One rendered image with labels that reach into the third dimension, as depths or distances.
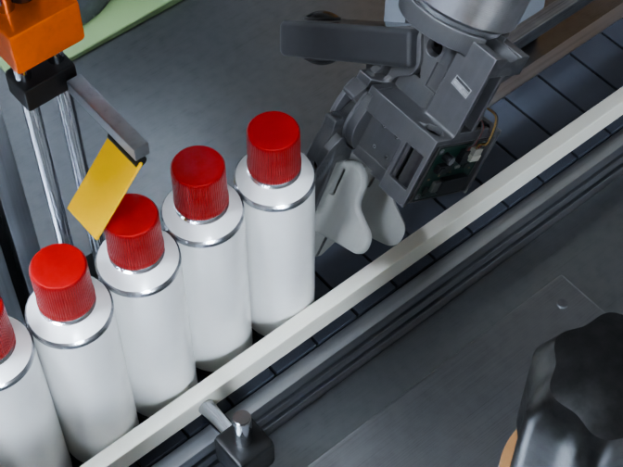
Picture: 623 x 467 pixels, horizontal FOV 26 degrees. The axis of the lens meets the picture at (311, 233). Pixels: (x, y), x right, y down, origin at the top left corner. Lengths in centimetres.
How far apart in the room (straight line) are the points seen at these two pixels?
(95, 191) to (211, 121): 39
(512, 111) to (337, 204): 25
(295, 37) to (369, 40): 6
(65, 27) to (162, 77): 45
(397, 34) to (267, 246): 16
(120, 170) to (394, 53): 20
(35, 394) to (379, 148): 27
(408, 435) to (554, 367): 32
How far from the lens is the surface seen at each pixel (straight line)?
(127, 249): 79
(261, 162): 82
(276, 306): 93
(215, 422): 91
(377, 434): 93
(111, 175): 78
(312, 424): 99
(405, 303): 99
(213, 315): 89
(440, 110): 85
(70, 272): 77
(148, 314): 83
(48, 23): 74
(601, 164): 110
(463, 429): 94
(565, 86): 114
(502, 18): 83
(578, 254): 109
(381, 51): 87
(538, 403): 63
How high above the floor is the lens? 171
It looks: 54 degrees down
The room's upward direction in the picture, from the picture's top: straight up
